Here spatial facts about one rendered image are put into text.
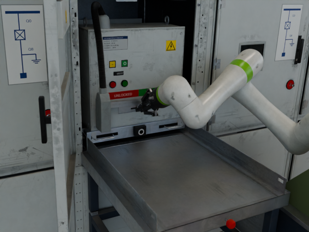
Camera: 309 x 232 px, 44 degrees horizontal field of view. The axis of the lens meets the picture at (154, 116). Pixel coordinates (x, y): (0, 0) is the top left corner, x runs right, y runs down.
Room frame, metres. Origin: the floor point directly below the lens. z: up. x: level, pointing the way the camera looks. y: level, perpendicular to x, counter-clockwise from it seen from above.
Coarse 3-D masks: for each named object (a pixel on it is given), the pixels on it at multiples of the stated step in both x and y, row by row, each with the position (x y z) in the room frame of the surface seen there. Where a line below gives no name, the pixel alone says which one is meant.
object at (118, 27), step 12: (120, 24) 1.94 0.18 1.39; (132, 24) 1.96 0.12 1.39; (144, 24) 1.97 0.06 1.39; (156, 24) 1.99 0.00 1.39; (168, 24) 2.01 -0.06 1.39; (84, 36) 1.73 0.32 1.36; (84, 48) 1.74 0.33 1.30; (84, 60) 1.74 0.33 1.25; (84, 72) 1.75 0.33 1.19; (84, 84) 1.75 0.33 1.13; (84, 96) 1.76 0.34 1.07; (84, 108) 1.76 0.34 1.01; (132, 108) 1.80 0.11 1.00; (84, 120) 1.77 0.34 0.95
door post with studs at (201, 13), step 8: (200, 0) 1.91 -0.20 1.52; (208, 0) 1.92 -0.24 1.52; (200, 8) 1.90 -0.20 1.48; (208, 8) 1.92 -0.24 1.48; (200, 16) 1.90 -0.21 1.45; (200, 24) 1.90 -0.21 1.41; (200, 32) 1.91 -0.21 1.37; (200, 40) 1.91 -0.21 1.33; (200, 48) 1.91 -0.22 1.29; (192, 56) 1.94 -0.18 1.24; (200, 56) 1.91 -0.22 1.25; (192, 64) 1.94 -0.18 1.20; (200, 64) 1.91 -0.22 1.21; (192, 72) 1.89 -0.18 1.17; (200, 72) 1.91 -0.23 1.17; (192, 80) 1.90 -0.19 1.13; (200, 80) 1.92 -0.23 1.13; (192, 88) 1.90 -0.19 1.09; (200, 88) 1.92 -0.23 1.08
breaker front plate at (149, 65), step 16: (112, 32) 1.73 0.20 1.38; (128, 32) 1.77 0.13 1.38; (144, 32) 1.81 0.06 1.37; (160, 32) 1.85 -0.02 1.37; (176, 32) 1.89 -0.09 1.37; (96, 48) 1.70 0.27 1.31; (128, 48) 1.77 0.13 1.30; (144, 48) 1.81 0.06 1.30; (160, 48) 1.85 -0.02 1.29; (176, 48) 1.89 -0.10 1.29; (96, 64) 1.70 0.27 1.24; (128, 64) 1.77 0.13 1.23; (144, 64) 1.81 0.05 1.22; (160, 64) 1.85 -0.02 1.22; (176, 64) 1.89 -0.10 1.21; (96, 80) 1.70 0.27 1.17; (112, 80) 1.73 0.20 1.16; (128, 80) 1.77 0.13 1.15; (144, 80) 1.81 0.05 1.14; (160, 80) 1.85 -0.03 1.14; (112, 112) 1.73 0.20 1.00; (128, 112) 1.76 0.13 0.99; (160, 112) 1.86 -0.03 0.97; (176, 112) 1.90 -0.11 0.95; (96, 128) 1.69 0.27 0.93
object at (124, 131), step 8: (160, 120) 1.86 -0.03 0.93; (168, 120) 1.87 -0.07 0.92; (176, 120) 1.89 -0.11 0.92; (88, 128) 1.71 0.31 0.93; (112, 128) 1.72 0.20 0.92; (120, 128) 1.74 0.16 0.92; (128, 128) 1.76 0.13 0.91; (152, 128) 1.82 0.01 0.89; (160, 128) 1.84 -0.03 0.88; (176, 128) 1.89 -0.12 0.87; (88, 136) 1.66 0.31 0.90; (96, 136) 1.68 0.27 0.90; (104, 136) 1.70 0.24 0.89; (112, 136) 1.72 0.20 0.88; (120, 136) 1.74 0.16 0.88; (128, 136) 1.76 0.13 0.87
